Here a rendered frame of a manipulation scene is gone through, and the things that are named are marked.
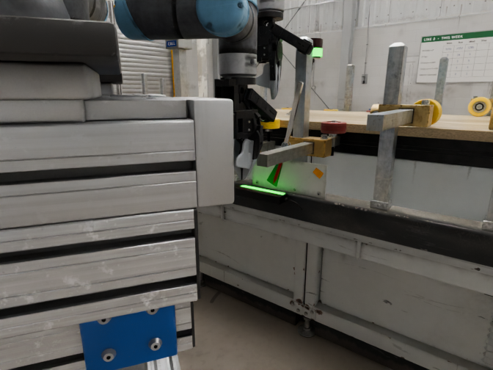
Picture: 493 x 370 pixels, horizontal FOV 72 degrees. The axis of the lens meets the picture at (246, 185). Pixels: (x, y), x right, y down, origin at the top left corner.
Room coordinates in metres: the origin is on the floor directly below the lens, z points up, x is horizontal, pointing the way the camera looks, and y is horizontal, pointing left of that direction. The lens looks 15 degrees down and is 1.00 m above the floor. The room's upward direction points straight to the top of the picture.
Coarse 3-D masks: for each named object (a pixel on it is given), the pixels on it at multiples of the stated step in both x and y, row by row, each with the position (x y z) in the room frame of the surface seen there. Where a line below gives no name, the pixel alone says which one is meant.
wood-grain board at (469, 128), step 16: (320, 112) 1.73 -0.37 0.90; (336, 112) 1.73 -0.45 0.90; (352, 112) 1.73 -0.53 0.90; (368, 112) 1.73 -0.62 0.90; (320, 128) 1.18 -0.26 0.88; (352, 128) 1.11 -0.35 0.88; (400, 128) 1.02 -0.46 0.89; (416, 128) 1.00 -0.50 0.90; (432, 128) 0.97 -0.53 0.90; (448, 128) 0.95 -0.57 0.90; (464, 128) 0.95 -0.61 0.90; (480, 128) 0.95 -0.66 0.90
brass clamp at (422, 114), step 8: (376, 104) 0.88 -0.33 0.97; (384, 104) 0.85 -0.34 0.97; (392, 104) 0.84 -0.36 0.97; (400, 104) 0.84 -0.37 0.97; (408, 104) 0.84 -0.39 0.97; (416, 104) 0.84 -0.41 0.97; (376, 112) 0.85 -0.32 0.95; (416, 112) 0.81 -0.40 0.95; (424, 112) 0.80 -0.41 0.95; (432, 112) 0.82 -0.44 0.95; (416, 120) 0.80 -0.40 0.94; (424, 120) 0.79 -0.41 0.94
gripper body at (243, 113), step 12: (216, 84) 0.67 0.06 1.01; (228, 84) 0.66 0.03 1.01; (240, 84) 0.69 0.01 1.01; (216, 96) 0.68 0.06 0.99; (228, 96) 0.68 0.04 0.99; (240, 96) 0.69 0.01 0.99; (240, 108) 0.69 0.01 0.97; (252, 108) 0.71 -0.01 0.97; (240, 120) 0.66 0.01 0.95; (252, 120) 0.69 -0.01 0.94; (240, 132) 0.66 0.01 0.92; (252, 132) 0.70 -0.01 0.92
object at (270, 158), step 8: (328, 136) 1.11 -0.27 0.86; (296, 144) 0.93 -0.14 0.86; (304, 144) 0.93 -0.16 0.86; (312, 144) 0.95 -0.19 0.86; (336, 144) 1.09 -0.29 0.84; (264, 152) 0.80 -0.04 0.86; (272, 152) 0.80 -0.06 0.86; (280, 152) 0.81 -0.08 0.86; (288, 152) 0.85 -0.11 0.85; (296, 152) 0.88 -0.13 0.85; (304, 152) 0.92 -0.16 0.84; (312, 152) 0.95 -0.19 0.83; (264, 160) 0.77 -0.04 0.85; (272, 160) 0.79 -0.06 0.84; (280, 160) 0.82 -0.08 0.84; (288, 160) 0.85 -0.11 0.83
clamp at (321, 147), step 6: (294, 138) 1.00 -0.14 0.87; (300, 138) 0.99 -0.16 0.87; (306, 138) 0.98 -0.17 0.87; (312, 138) 0.98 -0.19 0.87; (318, 138) 0.98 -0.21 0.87; (330, 138) 0.98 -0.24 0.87; (294, 144) 1.00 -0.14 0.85; (318, 144) 0.95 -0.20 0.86; (324, 144) 0.94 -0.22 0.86; (330, 144) 0.97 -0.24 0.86; (318, 150) 0.95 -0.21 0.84; (324, 150) 0.94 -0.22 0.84; (330, 150) 0.97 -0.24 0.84; (318, 156) 0.95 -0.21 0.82; (324, 156) 0.94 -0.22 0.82
